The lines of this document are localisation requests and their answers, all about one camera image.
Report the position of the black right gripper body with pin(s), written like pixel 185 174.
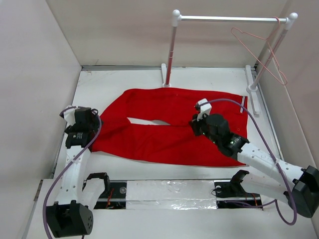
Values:
pixel 201 128

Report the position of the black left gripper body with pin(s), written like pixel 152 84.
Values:
pixel 95 125

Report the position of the red trousers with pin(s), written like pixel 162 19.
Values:
pixel 152 125

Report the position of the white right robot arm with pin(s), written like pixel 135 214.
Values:
pixel 296 186

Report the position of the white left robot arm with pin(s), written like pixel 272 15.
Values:
pixel 68 205

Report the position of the white metal clothes rack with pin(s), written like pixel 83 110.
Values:
pixel 226 50

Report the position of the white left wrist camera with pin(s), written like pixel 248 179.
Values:
pixel 68 114

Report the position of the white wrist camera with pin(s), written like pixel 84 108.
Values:
pixel 68 114
pixel 203 107

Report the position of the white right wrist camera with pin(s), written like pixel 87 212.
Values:
pixel 203 107

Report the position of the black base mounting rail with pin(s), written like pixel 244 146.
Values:
pixel 227 196

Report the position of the pink wire hanger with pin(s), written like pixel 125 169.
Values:
pixel 267 59

